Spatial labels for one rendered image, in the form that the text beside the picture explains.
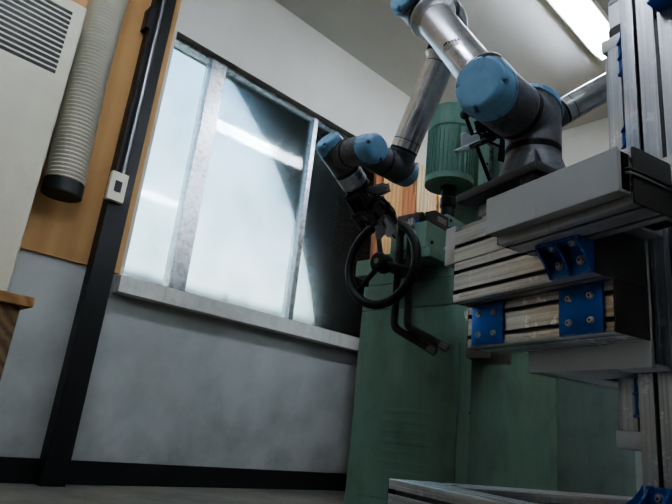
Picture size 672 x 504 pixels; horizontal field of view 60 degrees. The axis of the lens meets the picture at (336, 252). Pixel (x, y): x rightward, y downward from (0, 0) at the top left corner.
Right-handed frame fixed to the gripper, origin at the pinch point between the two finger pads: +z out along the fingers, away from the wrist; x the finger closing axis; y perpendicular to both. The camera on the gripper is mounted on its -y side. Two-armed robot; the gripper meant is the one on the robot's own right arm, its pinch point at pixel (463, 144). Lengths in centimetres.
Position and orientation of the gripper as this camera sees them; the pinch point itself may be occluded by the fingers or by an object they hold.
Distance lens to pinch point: 206.2
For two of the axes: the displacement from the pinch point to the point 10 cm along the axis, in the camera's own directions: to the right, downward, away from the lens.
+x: -5.4, 5.3, -6.6
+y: -4.4, -8.4, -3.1
